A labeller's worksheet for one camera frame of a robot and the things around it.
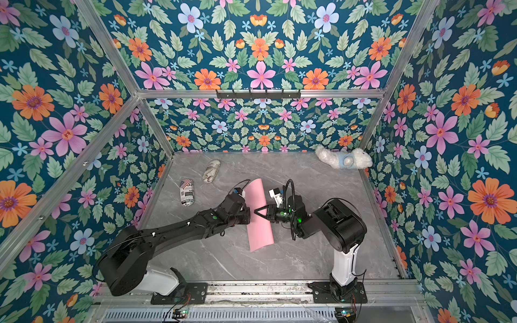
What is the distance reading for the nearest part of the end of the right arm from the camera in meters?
0.73

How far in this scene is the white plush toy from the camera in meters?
1.05

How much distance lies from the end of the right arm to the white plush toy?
0.37m
